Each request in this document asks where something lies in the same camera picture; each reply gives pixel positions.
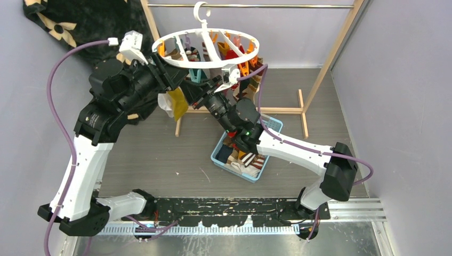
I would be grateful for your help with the teal hanger clip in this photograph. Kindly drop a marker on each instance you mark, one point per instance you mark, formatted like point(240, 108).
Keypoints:
point(195, 75)

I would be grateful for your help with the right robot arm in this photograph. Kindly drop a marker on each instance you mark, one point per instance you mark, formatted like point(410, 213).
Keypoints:
point(335, 165)

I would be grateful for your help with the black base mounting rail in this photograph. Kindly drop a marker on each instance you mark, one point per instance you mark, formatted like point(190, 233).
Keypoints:
point(226, 212)

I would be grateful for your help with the white sock in basket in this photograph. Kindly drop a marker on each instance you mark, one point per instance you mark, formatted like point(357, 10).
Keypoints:
point(248, 170)

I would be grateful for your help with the white round clip hanger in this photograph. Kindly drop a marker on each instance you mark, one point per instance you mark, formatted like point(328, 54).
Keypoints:
point(207, 35)

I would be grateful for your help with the white black-striped sock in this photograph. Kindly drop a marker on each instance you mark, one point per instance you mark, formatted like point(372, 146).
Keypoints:
point(165, 103)

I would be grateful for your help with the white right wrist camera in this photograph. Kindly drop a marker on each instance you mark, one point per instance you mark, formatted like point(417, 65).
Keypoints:
point(230, 74)

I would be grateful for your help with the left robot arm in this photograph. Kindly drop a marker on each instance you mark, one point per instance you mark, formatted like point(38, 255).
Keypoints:
point(118, 91)

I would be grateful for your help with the light blue sock basket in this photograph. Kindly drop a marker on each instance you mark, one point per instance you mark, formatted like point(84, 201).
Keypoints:
point(225, 153)

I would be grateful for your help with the mustard yellow sock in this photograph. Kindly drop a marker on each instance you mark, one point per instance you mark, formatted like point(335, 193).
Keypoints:
point(179, 103)

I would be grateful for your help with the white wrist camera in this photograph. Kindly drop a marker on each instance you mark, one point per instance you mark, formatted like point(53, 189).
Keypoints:
point(230, 74)
point(130, 47)

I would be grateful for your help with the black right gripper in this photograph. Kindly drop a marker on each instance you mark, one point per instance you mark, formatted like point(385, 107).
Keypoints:
point(193, 90)

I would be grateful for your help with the metal hanging rod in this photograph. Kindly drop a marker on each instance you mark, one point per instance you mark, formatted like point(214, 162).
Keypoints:
point(258, 6)

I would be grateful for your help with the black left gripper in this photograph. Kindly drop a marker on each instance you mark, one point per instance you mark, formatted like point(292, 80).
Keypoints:
point(174, 74)

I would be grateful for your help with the orange open hanger clip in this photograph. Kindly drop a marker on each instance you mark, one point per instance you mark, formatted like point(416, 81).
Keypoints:
point(247, 68)

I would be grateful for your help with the black floral fleece blanket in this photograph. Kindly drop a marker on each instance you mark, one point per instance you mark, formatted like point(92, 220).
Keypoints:
point(73, 23)

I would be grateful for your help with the brown white striped sock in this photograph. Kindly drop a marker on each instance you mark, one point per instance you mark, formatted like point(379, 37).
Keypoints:
point(255, 160)

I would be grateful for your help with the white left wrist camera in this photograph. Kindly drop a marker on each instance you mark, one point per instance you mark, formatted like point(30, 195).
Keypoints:
point(130, 47)

